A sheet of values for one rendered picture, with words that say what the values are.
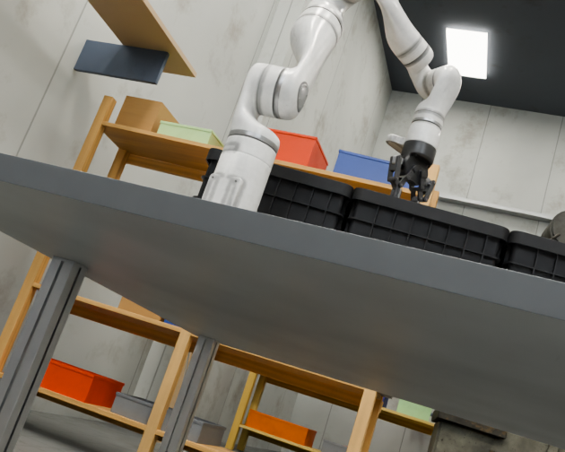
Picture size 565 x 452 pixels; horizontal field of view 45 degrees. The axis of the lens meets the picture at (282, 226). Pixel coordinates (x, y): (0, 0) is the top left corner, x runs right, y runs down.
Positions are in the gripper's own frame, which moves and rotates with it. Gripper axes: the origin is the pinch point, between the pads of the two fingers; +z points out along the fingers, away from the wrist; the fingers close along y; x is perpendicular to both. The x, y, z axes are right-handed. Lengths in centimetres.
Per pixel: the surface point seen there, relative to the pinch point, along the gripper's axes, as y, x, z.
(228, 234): -61, -33, 34
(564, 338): -32, -62, 34
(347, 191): -22.9, -7.4, 8.3
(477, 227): -5.8, -25.6, 8.3
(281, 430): 415, 491, 60
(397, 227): -14.7, -14.8, 12.2
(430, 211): -12.1, -19.1, 7.8
